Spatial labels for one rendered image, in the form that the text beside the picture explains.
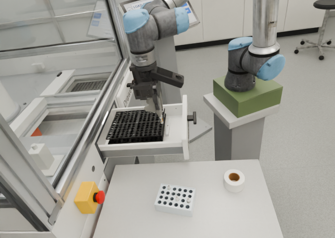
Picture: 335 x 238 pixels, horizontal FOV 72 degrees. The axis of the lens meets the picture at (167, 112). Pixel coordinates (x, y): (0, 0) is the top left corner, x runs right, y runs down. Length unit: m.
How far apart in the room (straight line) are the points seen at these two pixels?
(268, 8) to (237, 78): 0.36
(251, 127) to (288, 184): 0.72
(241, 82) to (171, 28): 0.54
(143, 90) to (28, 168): 0.39
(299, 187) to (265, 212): 1.08
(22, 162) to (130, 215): 0.42
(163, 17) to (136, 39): 0.10
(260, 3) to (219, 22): 2.97
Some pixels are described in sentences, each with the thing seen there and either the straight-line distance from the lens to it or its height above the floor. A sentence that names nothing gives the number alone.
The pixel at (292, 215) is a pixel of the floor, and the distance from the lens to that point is 1.78.
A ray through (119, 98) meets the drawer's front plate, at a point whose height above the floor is 0.92.
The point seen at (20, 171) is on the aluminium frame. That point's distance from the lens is 0.60.
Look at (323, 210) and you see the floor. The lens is 1.86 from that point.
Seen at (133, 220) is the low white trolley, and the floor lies 0.76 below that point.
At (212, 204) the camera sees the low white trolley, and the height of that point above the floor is 0.76.
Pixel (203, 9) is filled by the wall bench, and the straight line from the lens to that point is 3.79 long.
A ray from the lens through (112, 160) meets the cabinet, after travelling 1.05.
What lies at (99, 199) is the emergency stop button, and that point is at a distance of 0.78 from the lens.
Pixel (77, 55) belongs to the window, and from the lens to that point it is 0.89.
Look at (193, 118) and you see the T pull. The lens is 0.92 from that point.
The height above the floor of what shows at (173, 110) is 0.86.
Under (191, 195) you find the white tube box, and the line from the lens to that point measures 0.83.
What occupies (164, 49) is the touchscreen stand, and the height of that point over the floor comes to 0.82.
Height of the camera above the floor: 1.48
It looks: 36 degrees down
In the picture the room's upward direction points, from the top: 10 degrees counter-clockwise
